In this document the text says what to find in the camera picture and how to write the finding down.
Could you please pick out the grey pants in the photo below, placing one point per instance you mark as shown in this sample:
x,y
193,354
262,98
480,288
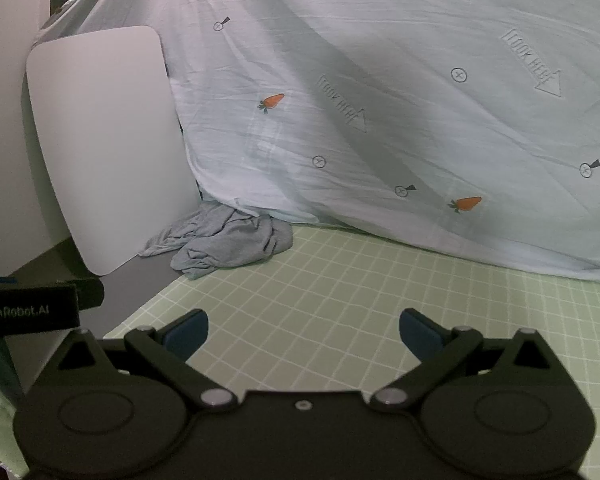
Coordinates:
x,y
230,247

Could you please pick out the light blue printed blanket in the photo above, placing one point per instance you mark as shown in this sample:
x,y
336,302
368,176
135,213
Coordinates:
x,y
380,60

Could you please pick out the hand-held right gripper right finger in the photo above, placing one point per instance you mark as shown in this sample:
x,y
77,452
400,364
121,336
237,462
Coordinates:
x,y
420,332

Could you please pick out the white rounded board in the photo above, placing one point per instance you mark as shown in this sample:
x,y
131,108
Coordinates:
x,y
105,150

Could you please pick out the green grid bed sheet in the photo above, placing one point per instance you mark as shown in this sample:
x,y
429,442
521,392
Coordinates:
x,y
330,285

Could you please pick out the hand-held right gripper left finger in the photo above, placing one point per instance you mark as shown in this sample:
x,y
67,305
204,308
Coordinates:
x,y
187,332

